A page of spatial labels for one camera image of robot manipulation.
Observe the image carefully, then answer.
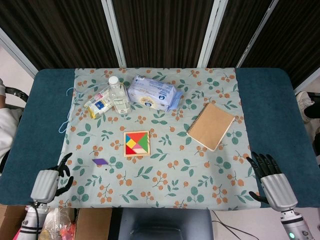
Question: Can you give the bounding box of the black chair seat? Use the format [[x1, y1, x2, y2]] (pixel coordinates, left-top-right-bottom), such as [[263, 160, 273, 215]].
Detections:
[[116, 208, 215, 240]]

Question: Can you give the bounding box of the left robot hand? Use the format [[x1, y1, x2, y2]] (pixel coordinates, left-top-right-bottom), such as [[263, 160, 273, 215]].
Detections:
[[30, 152, 75, 203]]

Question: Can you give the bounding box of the flat brown cardboard sheet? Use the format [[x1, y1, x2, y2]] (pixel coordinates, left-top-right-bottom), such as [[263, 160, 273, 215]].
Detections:
[[0, 204, 29, 240]]

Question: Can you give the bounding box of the light blue string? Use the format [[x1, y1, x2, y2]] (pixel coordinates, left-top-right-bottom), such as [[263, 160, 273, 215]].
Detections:
[[57, 81, 111, 134]]

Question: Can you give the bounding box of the dark folding screen partition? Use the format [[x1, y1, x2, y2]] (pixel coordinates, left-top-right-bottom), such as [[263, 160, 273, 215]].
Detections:
[[0, 0, 320, 92]]

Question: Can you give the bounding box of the person in white clothes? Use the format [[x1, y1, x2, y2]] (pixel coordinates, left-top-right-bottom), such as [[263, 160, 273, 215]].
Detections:
[[0, 78, 24, 164]]

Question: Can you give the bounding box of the brown cardboard box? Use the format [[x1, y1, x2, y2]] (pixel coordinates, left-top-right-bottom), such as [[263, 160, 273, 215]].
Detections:
[[74, 207, 113, 240]]

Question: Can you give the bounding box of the white shoe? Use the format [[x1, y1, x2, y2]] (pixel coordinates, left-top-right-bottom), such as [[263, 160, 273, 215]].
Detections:
[[295, 90, 316, 121]]

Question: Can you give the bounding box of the brown spiral notebook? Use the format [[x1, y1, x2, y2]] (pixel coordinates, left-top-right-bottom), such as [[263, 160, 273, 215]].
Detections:
[[186, 102, 236, 152]]

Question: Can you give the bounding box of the blue white tissue pack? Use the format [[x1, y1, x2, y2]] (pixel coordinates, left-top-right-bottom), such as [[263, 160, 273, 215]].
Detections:
[[127, 74, 185, 112]]

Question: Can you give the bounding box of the wooden tangram puzzle tray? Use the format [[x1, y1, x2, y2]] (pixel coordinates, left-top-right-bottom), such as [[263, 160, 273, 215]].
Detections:
[[123, 129, 152, 158]]

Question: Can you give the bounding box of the white yellow small carton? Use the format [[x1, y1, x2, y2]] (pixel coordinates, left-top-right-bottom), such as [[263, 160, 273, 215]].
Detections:
[[83, 88, 114, 120]]

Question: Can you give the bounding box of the orange large triangle tangram piece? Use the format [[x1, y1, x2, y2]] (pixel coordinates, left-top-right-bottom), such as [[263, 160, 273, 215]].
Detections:
[[125, 132, 149, 144]]

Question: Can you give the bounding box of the clear plastic bag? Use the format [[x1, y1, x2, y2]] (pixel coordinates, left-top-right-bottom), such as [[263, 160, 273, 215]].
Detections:
[[40, 207, 77, 240]]

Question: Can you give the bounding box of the floral patterned tablecloth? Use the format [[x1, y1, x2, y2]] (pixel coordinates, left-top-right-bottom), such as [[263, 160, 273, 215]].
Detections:
[[46, 66, 263, 210]]

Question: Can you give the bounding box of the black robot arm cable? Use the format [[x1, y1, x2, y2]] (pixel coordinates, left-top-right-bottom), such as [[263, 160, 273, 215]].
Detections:
[[29, 201, 42, 240]]

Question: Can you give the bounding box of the black floor cable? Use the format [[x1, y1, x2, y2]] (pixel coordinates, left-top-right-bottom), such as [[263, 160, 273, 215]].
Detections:
[[211, 210, 241, 240]]

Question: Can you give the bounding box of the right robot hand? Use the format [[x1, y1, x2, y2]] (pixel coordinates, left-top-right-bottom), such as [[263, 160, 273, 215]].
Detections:
[[246, 151, 299, 212]]

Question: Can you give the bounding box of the green large triangle tangram piece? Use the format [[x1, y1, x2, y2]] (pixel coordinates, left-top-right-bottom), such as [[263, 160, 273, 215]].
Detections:
[[136, 133, 150, 154]]

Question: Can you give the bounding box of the clear plastic water bottle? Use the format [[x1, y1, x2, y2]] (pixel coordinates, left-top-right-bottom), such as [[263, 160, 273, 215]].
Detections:
[[107, 75, 132, 115]]

